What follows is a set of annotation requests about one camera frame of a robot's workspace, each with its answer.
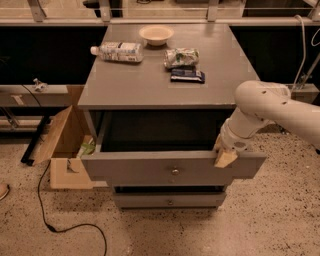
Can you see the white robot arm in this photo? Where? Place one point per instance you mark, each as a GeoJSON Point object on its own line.
{"type": "Point", "coordinates": [258, 104]}

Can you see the green white snack bag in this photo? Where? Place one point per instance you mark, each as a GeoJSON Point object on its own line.
{"type": "Point", "coordinates": [179, 57]}

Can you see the grey drawer cabinet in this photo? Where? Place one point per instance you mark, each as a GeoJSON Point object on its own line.
{"type": "Point", "coordinates": [147, 86]}

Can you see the green packet in box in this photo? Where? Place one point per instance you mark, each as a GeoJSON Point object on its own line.
{"type": "Point", "coordinates": [86, 149]}

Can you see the dark blue snack packet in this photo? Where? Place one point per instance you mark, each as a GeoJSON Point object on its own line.
{"type": "Point", "coordinates": [187, 75]}

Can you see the clear plastic water bottle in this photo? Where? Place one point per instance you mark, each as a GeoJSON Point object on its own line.
{"type": "Point", "coordinates": [119, 52]}

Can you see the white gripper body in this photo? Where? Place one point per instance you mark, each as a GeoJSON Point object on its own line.
{"type": "Point", "coordinates": [234, 141]}

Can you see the grey bottom drawer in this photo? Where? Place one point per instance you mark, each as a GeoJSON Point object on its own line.
{"type": "Point", "coordinates": [168, 200]}

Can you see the grey drawer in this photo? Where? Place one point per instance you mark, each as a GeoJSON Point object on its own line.
{"type": "Point", "coordinates": [164, 148]}
{"type": "Point", "coordinates": [168, 200]}

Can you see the open cardboard box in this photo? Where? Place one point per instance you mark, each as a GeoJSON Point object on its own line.
{"type": "Point", "coordinates": [67, 131]}

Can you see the grey top drawer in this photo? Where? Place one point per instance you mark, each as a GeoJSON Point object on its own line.
{"type": "Point", "coordinates": [164, 148]}

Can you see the small clear object on ledge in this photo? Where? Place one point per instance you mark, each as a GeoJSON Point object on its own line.
{"type": "Point", "coordinates": [39, 86]}

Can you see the white bowl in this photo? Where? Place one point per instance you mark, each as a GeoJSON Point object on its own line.
{"type": "Point", "coordinates": [156, 35]}

